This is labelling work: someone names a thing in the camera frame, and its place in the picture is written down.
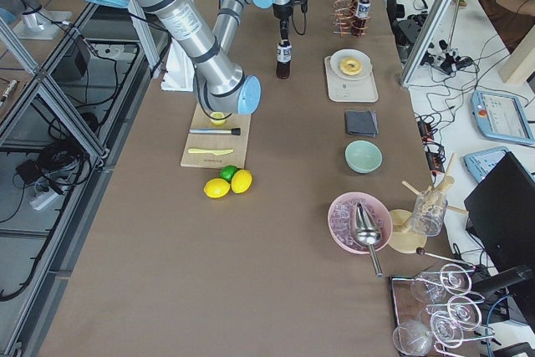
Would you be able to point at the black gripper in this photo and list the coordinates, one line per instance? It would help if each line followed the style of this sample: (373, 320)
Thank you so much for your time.
(281, 12)

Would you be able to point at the tea bottle white cap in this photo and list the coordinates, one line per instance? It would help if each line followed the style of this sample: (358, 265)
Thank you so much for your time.
(284, 57)

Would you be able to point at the cream rabbit tray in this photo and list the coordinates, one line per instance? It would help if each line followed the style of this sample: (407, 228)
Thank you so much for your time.
(348, 91)

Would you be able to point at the black glass tray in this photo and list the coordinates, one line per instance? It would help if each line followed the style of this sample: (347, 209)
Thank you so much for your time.
(412, 334)

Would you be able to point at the white round plate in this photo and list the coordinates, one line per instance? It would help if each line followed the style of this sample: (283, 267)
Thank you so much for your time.
(344, 53)

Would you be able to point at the half lemon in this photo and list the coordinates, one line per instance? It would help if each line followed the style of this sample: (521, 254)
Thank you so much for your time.
(218, 118)

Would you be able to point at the steel muddler black tip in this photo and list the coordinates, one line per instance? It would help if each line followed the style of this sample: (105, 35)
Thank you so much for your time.
(215, 131)

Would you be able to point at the grey folded cloth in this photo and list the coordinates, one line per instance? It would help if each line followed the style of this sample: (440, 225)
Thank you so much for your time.
(363, 123)

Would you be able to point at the bamboo cutting board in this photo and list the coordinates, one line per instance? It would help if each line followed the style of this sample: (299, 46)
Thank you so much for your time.
(236, 142)

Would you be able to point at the mint green bowl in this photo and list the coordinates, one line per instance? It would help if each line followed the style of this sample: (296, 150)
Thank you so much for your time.
(363, 156)

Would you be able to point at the yellow plastic knife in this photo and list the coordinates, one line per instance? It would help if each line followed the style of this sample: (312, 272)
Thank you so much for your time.
(214, 152)

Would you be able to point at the green lime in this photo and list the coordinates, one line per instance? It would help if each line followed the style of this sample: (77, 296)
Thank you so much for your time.
(228, 172)

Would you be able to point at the upper whole lemon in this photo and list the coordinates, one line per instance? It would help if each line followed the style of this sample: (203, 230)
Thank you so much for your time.
(241, 181)

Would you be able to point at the whole lemon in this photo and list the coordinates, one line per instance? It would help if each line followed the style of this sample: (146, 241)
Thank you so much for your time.
(241, 181)
(216, 188)

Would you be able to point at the lower whole lemon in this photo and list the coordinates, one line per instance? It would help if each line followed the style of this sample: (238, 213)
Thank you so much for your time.
(216, 188)

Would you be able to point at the pink ice bowl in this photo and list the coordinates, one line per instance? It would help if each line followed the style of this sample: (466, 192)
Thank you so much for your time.
(339, 218)

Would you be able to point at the metal ice scoop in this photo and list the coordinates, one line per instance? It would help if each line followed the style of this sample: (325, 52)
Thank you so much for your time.
(367, 235)

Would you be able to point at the teach pendant tablet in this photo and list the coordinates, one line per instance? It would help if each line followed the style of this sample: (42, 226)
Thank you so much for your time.
(501, 117)

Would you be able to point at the wooden cup stand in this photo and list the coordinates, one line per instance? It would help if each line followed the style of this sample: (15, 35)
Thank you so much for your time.
(403, 238)

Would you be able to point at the black laptop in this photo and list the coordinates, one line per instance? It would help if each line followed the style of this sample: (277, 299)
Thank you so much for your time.
(501, 212)

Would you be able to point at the copper wire bottle rack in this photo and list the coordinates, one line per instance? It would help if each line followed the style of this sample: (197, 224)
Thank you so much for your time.
(344, 17)

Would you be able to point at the glazed ring donut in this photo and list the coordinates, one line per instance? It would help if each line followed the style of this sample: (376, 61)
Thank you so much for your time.
(350, 66)

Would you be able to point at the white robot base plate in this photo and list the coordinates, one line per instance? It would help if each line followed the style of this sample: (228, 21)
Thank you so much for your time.
(179, 72)

